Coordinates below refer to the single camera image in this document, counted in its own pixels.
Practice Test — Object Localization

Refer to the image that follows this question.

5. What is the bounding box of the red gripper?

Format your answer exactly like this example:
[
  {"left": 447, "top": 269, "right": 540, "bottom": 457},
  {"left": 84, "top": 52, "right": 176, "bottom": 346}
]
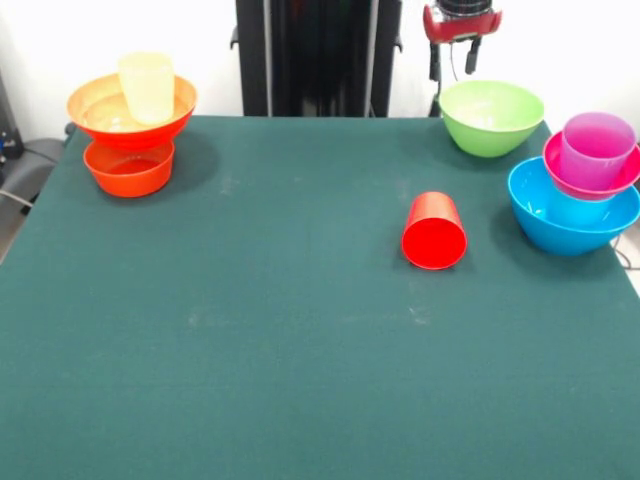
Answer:
[{"left": 422, "top": 3, "right": 504, "bottom": 82}]

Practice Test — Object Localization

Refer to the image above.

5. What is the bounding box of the blue bowl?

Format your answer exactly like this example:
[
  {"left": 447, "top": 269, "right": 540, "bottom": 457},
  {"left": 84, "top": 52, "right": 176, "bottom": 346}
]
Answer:
[{"left": 507, "top": 155, "right": 640, "bottom": 258}]

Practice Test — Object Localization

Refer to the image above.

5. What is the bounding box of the small orange bowl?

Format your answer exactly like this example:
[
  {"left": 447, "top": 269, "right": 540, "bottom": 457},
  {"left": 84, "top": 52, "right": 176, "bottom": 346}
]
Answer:
[{"left": 82, "top": 139, "right": 176, "bottom": 199}]

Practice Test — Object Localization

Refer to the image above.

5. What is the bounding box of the red cup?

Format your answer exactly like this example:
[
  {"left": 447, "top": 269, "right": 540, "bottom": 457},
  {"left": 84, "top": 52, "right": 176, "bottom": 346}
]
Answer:
[{"left": 401, "top": 191, "right": 469, "bottom": 272}]

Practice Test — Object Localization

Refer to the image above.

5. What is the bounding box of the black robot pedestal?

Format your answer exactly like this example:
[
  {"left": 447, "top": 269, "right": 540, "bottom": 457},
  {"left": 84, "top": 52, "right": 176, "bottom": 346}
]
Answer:
[{"left": 230, "top": 0, "right": 404, "bottom": 119}]

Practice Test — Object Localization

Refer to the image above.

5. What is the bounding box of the pink bowl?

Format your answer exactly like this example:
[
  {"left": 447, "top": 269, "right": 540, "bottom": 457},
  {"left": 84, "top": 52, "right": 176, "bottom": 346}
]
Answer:
[{"left": 542, "top": 130, "right": 640, "bottom": 202}]

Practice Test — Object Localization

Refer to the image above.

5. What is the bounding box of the purple cup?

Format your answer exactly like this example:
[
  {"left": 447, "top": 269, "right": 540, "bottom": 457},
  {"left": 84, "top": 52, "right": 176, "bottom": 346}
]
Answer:
[{"left": 558, "top": 111, "right": 637, "bottom": 192}]

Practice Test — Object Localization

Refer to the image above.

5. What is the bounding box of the blue cup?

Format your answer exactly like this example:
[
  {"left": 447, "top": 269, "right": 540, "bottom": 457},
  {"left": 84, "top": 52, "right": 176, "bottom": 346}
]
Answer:
[{"left": 544, "top": 188, "right": 617, "bottom": 226}]

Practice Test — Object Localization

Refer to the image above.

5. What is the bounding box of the green bowl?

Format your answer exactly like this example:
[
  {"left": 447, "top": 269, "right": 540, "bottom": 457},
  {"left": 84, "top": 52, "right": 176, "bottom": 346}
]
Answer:
[{"left": 438, "top": 79, "right": 546, "bottom": 159}]

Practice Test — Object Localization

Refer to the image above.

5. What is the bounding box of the yellow cup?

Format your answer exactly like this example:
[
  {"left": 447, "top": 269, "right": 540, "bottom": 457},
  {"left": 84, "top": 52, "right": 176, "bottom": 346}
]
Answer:
[{"left": 117, "top": 51, "right": 177, "bottom": 126}]

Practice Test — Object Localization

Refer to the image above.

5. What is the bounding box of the gray chair base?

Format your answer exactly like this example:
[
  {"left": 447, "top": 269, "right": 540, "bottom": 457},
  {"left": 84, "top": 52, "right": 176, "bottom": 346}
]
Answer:
[{"left": 0, "top": 137, "right": 65, "bottom": 206}]

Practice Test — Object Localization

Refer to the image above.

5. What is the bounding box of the large orange bowl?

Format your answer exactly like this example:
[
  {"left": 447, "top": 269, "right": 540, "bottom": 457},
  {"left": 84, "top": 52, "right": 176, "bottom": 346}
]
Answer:
[{"left": 66, "top": 73, "right": 199, "bottom": 151}]

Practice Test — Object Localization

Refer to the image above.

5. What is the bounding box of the dark green table cloth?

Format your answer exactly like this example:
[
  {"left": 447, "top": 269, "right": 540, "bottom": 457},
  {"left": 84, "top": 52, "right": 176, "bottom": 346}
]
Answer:
[{"left": 0, "top": 113, "right": 640, "bottom": 480}]

